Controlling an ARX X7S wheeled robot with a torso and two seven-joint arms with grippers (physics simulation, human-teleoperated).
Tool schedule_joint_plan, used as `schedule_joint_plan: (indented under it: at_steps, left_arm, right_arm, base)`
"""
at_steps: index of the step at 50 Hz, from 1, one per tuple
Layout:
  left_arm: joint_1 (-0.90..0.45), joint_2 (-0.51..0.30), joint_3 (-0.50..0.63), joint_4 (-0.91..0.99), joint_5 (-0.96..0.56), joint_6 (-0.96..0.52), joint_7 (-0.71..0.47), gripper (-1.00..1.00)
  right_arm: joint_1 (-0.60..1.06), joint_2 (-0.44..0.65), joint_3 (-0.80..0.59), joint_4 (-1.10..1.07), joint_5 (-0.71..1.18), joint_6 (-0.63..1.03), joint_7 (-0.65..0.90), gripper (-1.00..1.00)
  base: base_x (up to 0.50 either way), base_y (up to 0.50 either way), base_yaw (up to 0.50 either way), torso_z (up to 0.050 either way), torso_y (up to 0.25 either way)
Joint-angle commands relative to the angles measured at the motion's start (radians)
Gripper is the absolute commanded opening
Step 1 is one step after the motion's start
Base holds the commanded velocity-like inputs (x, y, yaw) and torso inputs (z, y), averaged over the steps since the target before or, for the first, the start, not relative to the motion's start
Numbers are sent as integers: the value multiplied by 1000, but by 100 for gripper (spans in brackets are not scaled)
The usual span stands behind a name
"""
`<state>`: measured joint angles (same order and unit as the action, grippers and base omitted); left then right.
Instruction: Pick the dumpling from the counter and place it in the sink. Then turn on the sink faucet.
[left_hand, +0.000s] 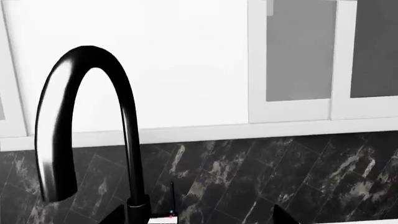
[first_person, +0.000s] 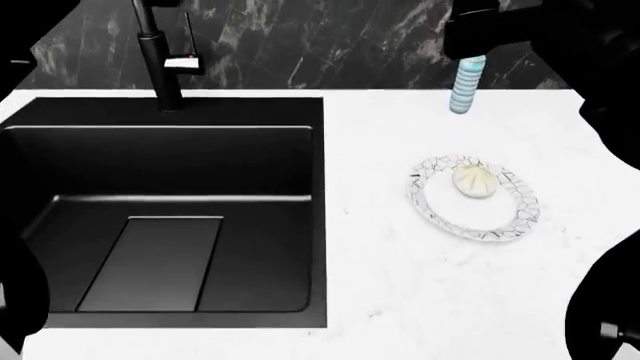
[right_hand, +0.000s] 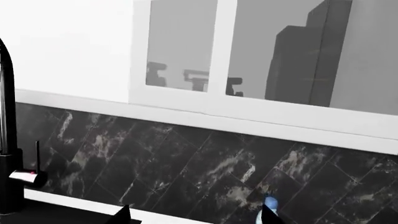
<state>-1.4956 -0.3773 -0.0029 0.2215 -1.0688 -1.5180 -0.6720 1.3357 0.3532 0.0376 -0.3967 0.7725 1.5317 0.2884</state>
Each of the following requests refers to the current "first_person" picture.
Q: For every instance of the pale steamed dumpling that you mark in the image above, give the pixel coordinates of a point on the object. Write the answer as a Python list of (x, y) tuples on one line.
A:
[(474, 182)]

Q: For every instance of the black sink basin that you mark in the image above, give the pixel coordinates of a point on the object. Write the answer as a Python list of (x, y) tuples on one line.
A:
[(265, 225)]

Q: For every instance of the black sink faucet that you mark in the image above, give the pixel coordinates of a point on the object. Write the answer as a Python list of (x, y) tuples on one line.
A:
[(159, 56)]

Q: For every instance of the light blue ribbed bottle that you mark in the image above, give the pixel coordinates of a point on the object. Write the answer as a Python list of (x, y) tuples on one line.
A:
[(465, 88)]

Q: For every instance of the white plate with crackle rim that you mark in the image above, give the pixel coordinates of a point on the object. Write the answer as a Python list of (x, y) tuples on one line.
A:
[(480, 215)]

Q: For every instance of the dark rectangular drain cover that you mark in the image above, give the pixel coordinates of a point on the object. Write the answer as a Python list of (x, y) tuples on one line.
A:
[(155, 262)]

